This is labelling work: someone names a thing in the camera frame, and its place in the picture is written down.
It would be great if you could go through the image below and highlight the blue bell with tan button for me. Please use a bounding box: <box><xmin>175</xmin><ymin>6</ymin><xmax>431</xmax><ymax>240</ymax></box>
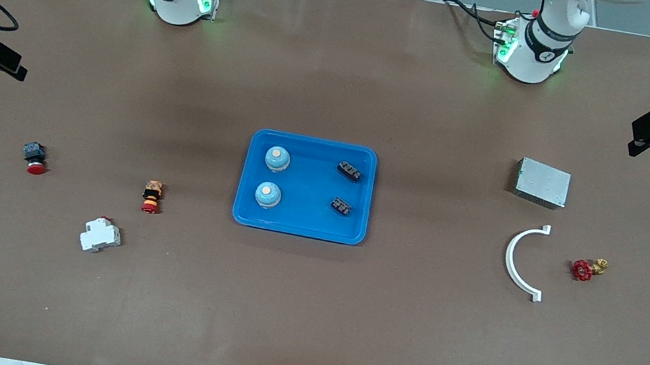
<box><xmin>262</xmin><ymin>144</ymin><xmax>294</xmax><ymax>175</ymax></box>
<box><xmin>253</xmin><ymin>179</ymin><xmax>284</xmax><ymax>211</ymax></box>

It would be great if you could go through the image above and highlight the small black capacitor block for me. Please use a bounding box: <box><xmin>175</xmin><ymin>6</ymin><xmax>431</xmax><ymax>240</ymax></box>
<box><xmin>335</xmin><ymin>159</ymin><xmax>366</xmax><ymax>184</ymax></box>
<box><xmin>328</xmin><ymin>196</ymin><xmax>354</xmax><ymax>219</ymax></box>

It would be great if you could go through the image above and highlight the red emergency stop button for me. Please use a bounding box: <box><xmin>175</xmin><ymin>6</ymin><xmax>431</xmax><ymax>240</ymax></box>
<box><xmin>19</xmin><ymin>140</ymin><xmax>51</xmax><ymax>177</ymax></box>

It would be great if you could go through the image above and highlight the silver metal box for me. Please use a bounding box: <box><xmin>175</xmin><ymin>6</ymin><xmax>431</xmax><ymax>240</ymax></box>
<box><xmin>510</xmin><ymin>156</ymin><xmax>574</xmax><ymax>211</ymax></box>

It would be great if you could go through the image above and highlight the green-lit base connector box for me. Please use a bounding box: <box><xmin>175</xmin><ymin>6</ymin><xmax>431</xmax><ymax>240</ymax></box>
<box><xmin>488</xmin><ymin>17</ymin><xmax>522</xmax><ymax>66</ymax></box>
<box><xmin>190</xmin><ymin>0</ymin><xmax>223</xmax><ymax>24</ymax></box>

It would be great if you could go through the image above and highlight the white circuit breaker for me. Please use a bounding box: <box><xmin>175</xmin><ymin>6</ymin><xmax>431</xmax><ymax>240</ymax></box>
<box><xmin>77</xmin><ymin>213</ymin><xmax>126</xmax><ymax>258</ymax></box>

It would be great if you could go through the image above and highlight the blue plastic tray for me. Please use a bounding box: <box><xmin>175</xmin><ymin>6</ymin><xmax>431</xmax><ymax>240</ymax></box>
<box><xmin>229</xmin><ymin>125</ymin><xmax>382</xmax><ymax>248</ymax></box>

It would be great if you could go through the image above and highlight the brown table cover sheet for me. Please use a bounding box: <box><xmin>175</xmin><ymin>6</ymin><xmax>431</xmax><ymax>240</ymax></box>
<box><xmin>0</xmin><ymin>0</ymin><xmax>650</xmax><ymax>365</ymax></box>

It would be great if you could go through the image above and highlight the brass valve with red handle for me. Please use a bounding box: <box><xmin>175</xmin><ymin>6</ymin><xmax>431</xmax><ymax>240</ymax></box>
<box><xmin>570</xmin><ymin>253</ymin><xmax>611</xmax><ymax>287</ymax></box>

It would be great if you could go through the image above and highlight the white curved plastic bracket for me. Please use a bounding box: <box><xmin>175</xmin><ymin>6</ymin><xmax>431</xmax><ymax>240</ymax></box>
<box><xmin>498</xmin><ymin>219</ymin><xmax>556</xmax><ymax>304</ymax></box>

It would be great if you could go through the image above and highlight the orange and red push switch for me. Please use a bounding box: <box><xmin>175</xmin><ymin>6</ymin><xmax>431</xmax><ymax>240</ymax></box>
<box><xmin>139</xmin><ymin>179</ymin><xmax>166</xmax><ymax>216</ymax></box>

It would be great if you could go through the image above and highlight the black left base cable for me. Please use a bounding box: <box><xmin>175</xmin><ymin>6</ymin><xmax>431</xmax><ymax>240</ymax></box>
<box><xmin>434</xmin><ymin>0</ymin><xmax>512</xmax><ymax>44</ymax></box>

